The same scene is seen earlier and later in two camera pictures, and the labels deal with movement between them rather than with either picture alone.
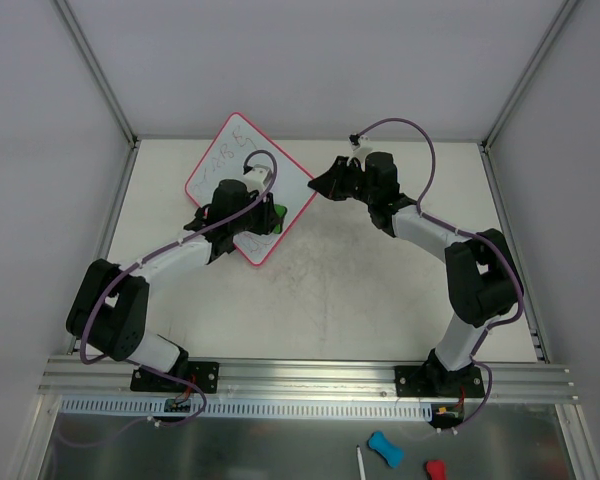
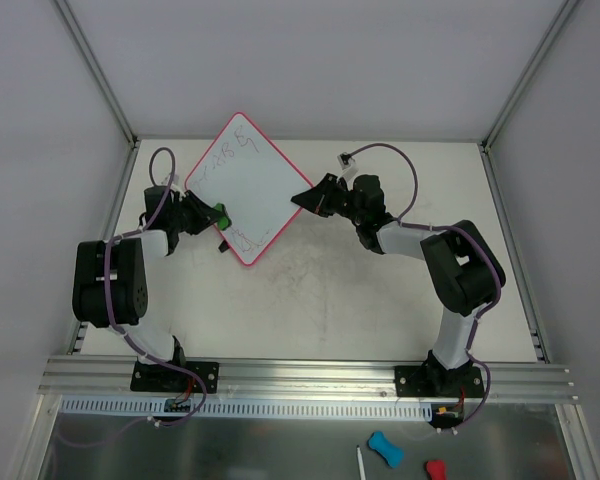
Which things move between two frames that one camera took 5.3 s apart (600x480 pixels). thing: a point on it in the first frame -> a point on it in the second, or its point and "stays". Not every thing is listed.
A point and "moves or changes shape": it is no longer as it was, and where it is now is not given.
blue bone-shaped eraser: (393, 454) stays
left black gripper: (264, 215) -> (191, 214)
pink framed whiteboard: (225, 160) stays
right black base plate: (436, 381) stays
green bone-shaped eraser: (281, 211) moves or changes shape
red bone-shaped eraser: (437, 469) stays
